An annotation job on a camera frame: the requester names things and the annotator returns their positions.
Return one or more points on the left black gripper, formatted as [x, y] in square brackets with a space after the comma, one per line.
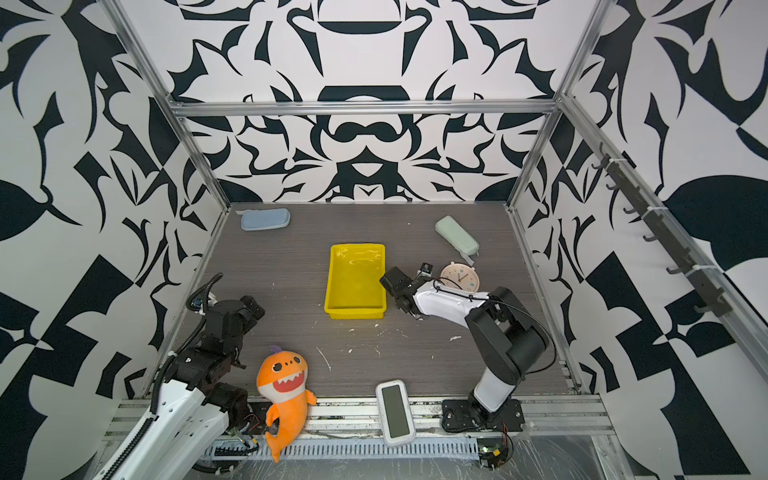
[248, 318]

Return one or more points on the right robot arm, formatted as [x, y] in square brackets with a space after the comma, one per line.
[509, 339]

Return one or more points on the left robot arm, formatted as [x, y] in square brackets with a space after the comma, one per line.
[190, 406]

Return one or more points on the yellow plastic bin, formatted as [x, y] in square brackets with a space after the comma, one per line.
[354, 291]

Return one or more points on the pink round clock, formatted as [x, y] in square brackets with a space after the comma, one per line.
[461, 276]

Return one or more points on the green pencil case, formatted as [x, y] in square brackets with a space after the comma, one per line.
[460, 239]

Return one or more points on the orange shark plush toy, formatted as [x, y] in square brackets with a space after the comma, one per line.
[282, 380]

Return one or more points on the white framed tablet device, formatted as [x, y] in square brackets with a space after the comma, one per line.
[396, 419]

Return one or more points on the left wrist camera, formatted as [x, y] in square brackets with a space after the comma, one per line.
[195, 302]

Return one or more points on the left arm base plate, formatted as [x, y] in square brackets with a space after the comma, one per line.
[250, 419]

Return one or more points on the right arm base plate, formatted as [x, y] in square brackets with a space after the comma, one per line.
[459, 416]

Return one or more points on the aluminium front rail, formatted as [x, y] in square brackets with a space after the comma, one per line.
[358, 417]

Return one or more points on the black wall hook rail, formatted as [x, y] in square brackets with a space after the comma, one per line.
[666, 230]

